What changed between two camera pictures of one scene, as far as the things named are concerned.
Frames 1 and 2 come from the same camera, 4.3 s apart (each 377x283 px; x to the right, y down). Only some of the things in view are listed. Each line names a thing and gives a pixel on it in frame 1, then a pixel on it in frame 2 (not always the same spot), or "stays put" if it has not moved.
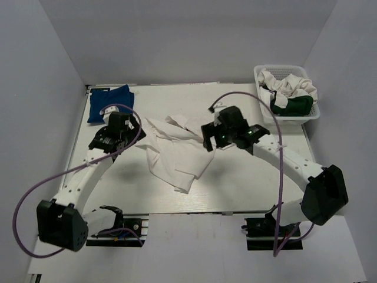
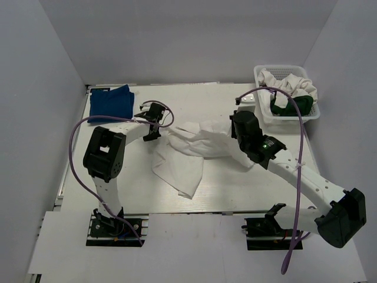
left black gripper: (134, 132) → (150, 137)
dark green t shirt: (297, 107) stays put
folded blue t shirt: (102, 97) stays put
